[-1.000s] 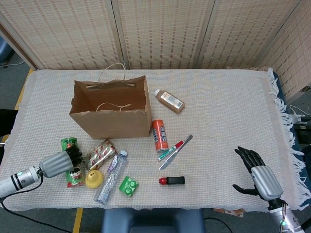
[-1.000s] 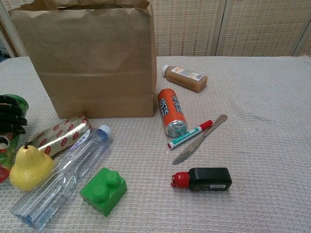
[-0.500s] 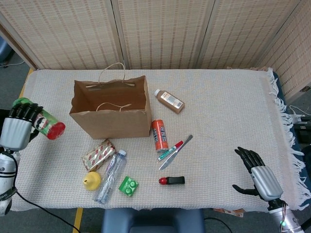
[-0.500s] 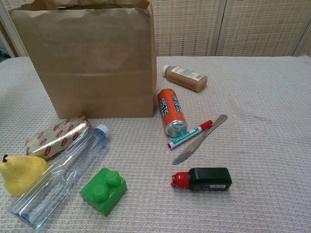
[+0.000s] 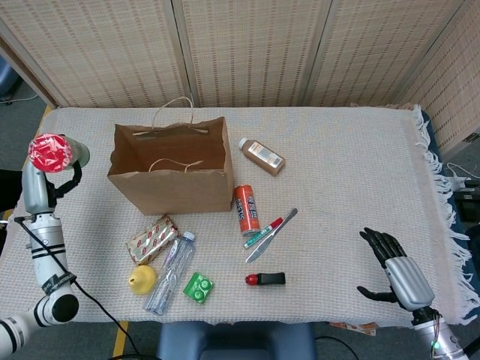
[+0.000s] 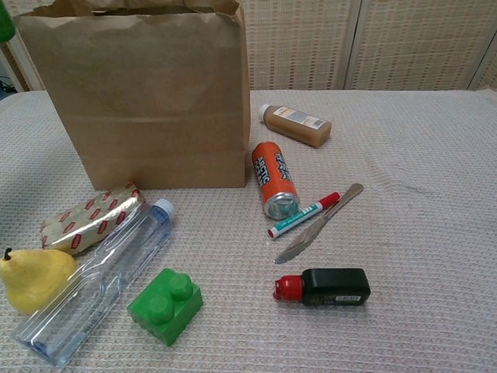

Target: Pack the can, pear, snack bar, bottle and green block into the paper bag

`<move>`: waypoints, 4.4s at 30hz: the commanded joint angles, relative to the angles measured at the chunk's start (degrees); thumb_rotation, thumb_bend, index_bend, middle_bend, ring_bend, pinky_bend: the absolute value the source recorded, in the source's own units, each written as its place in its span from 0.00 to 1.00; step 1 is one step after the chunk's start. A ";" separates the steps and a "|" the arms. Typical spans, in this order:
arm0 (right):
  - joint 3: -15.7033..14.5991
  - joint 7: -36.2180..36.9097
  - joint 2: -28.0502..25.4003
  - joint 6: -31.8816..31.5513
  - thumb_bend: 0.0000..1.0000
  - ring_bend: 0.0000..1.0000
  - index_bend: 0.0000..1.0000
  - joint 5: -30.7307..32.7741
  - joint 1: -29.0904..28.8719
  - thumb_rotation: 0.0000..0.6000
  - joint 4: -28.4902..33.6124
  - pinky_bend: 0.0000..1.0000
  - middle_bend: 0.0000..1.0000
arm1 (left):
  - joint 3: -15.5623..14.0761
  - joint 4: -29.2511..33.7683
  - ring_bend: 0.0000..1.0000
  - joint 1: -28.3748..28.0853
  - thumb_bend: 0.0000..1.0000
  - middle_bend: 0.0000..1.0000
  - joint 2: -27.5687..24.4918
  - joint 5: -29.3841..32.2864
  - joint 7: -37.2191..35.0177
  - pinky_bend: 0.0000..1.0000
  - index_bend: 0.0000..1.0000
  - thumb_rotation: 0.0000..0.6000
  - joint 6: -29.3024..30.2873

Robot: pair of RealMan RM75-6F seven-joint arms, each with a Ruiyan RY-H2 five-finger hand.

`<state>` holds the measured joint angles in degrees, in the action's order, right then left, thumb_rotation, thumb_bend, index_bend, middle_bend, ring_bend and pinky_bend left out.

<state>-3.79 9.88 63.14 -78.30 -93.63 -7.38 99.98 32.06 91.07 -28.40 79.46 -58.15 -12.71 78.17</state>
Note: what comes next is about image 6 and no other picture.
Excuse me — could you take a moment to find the green toy brick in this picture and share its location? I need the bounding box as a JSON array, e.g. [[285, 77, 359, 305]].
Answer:
[[127, 267, 204, 347]]

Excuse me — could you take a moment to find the gold foil block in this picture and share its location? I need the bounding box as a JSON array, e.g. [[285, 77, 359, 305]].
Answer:
[[40, 183, 145, 256]]

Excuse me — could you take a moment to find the clear plastic water bottle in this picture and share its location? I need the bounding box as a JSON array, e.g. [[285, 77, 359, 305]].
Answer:
[[11, 198, 176, 368]]

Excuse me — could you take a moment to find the yellow pear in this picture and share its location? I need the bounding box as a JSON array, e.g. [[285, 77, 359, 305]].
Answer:
[[0, 247, 78, 315]]

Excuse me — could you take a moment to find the green can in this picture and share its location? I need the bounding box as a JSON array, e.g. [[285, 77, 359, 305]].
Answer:
[[0, 3, 16, 43]]

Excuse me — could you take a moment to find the orange drink can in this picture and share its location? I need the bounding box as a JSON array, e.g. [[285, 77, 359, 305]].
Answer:
[[251, 141, 302, 221]]

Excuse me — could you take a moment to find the brown juice bottle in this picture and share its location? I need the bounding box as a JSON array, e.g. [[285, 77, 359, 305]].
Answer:
[[259, 103, 333, 148]]

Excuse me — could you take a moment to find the black bottle with red cap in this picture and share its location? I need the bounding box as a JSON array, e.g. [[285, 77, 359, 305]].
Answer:
[[272, 267, 372, 308]]

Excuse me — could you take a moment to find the brown paper bag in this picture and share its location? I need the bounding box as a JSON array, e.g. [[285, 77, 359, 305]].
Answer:
[[12, 0, 252, 191]]

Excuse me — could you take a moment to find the marker pen with red cap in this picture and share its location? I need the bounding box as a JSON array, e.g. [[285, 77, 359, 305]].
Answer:
[[266, 191, 342, 241]]

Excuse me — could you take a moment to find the metal table knife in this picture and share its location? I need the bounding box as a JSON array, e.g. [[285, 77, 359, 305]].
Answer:
[[273, 183, 365, 265]]

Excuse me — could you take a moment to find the woven folding screen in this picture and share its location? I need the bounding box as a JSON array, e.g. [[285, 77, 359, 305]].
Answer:
[[0, 0, 497, 92]]

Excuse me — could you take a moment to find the beige woven tablecloth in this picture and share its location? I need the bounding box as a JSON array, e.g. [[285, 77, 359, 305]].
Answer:
[[0, 89, 497, 373]]

